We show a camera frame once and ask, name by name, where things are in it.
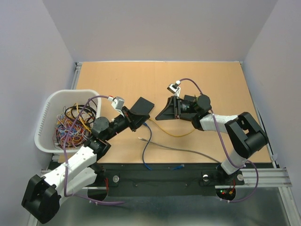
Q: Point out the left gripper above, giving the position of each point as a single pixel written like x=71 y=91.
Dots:
x=137 y=119

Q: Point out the black network switch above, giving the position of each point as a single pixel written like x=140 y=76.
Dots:
x=189 y=98
x=142 y=107

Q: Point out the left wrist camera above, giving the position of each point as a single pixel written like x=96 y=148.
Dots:
x=116 y=102

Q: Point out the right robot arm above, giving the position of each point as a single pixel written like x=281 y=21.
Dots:
x=246 y=135

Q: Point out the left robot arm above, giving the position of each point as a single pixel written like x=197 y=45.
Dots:
x=44 y=195

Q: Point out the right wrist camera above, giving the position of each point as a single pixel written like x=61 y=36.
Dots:
x=175 y=88

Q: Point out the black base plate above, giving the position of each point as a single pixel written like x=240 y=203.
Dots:
x=135 y=180

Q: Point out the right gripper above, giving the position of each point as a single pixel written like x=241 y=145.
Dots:
x=170 y=110

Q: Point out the aluminium frame rail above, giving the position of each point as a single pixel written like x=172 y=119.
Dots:
x=229 y=76

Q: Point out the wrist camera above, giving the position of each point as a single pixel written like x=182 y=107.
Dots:
x=116 y=102
x=175 y=88

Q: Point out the white plastic bin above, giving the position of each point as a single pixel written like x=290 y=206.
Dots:
x=44 y=135

